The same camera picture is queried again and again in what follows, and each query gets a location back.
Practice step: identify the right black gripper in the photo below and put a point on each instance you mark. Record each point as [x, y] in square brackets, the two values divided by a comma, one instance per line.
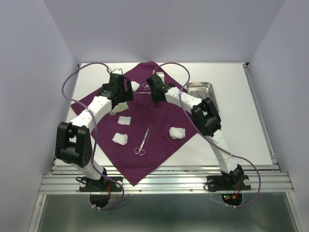
[153, 97]

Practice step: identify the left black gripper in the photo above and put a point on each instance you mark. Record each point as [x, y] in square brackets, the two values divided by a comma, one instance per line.
[128, 95]

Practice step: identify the stainless steel instrument tray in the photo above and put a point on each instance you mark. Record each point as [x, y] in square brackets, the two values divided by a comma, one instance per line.
[193, 88]

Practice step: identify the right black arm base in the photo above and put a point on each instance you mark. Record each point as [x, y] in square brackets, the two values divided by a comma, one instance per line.
[227, 182]

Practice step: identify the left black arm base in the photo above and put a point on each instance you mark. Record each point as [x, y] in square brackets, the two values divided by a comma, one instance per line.
[102, 185]

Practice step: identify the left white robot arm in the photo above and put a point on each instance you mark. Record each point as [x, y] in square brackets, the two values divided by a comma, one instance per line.
[73, 139]

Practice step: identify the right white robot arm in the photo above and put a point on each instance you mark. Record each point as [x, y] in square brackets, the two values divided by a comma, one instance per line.
[205, 118]

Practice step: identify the purple surgical drape cloth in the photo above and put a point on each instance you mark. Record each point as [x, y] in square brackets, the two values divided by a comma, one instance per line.
[143, 112]

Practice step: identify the white gauze pad top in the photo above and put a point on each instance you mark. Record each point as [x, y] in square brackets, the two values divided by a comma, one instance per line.
[135, 86]

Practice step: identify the white gauze pad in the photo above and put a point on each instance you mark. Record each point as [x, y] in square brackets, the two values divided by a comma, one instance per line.
[177, 133]
[135, 86]
[121, 139]
[124, 120]

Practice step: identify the steel scissors top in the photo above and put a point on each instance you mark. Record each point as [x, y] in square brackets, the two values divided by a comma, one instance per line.
[145, 86]

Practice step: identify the steel scissors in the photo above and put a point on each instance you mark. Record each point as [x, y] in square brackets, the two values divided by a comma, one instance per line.
[139, 150]
[145, 86]

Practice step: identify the white gauze pad upper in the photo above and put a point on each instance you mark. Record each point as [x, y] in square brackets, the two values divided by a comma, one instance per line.
[124, 120]

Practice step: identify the white gauze pad lower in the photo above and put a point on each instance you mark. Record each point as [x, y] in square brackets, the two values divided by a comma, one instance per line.
[121, 139]

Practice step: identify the white gauze pad right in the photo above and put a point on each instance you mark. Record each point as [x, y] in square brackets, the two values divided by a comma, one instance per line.
[177, 133]

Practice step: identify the steel scissors bottom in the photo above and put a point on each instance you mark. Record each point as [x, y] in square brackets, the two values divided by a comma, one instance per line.
[139, 150]

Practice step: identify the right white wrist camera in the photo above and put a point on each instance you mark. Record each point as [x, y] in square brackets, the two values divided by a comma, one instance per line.
[161, 75]

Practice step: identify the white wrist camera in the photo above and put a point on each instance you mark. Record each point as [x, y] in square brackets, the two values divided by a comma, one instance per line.
[115, 71]
[161, 75]

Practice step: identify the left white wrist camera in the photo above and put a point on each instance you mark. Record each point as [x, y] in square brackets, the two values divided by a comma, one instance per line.
[115, 71]

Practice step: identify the aluminium frame rail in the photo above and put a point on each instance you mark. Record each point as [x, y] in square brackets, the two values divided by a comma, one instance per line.
[170, 179]

